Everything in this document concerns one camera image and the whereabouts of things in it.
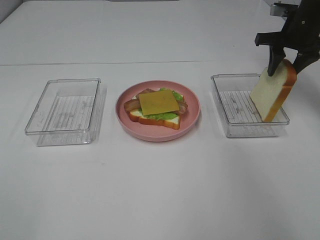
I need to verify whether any pink round plate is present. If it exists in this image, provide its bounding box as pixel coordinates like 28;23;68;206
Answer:
115;80;201;142

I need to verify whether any green lettuce leaf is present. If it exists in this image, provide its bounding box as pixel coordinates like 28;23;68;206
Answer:
143;87;185;121

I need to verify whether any clear right plastic tray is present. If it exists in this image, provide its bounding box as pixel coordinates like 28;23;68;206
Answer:
211;73;290;138

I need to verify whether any yellow cheese slice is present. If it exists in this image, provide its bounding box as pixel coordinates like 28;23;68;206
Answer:
138;90;180;116

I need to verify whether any clear plastic tray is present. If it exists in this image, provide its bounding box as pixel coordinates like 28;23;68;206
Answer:
211;73;290;138
24;78;102;147

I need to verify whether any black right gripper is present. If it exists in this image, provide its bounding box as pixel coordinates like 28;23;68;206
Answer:
254;0;320;77

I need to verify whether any clear left plastic tray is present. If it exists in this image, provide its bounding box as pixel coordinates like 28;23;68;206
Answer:
24;78;102;147

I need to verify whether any bread slice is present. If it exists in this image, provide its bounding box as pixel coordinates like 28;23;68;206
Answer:
125;91;188;130
250;59;297;122

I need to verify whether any bacon strip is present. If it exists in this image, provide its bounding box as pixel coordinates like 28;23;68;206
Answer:
142;88;189;116
123;99;141;112

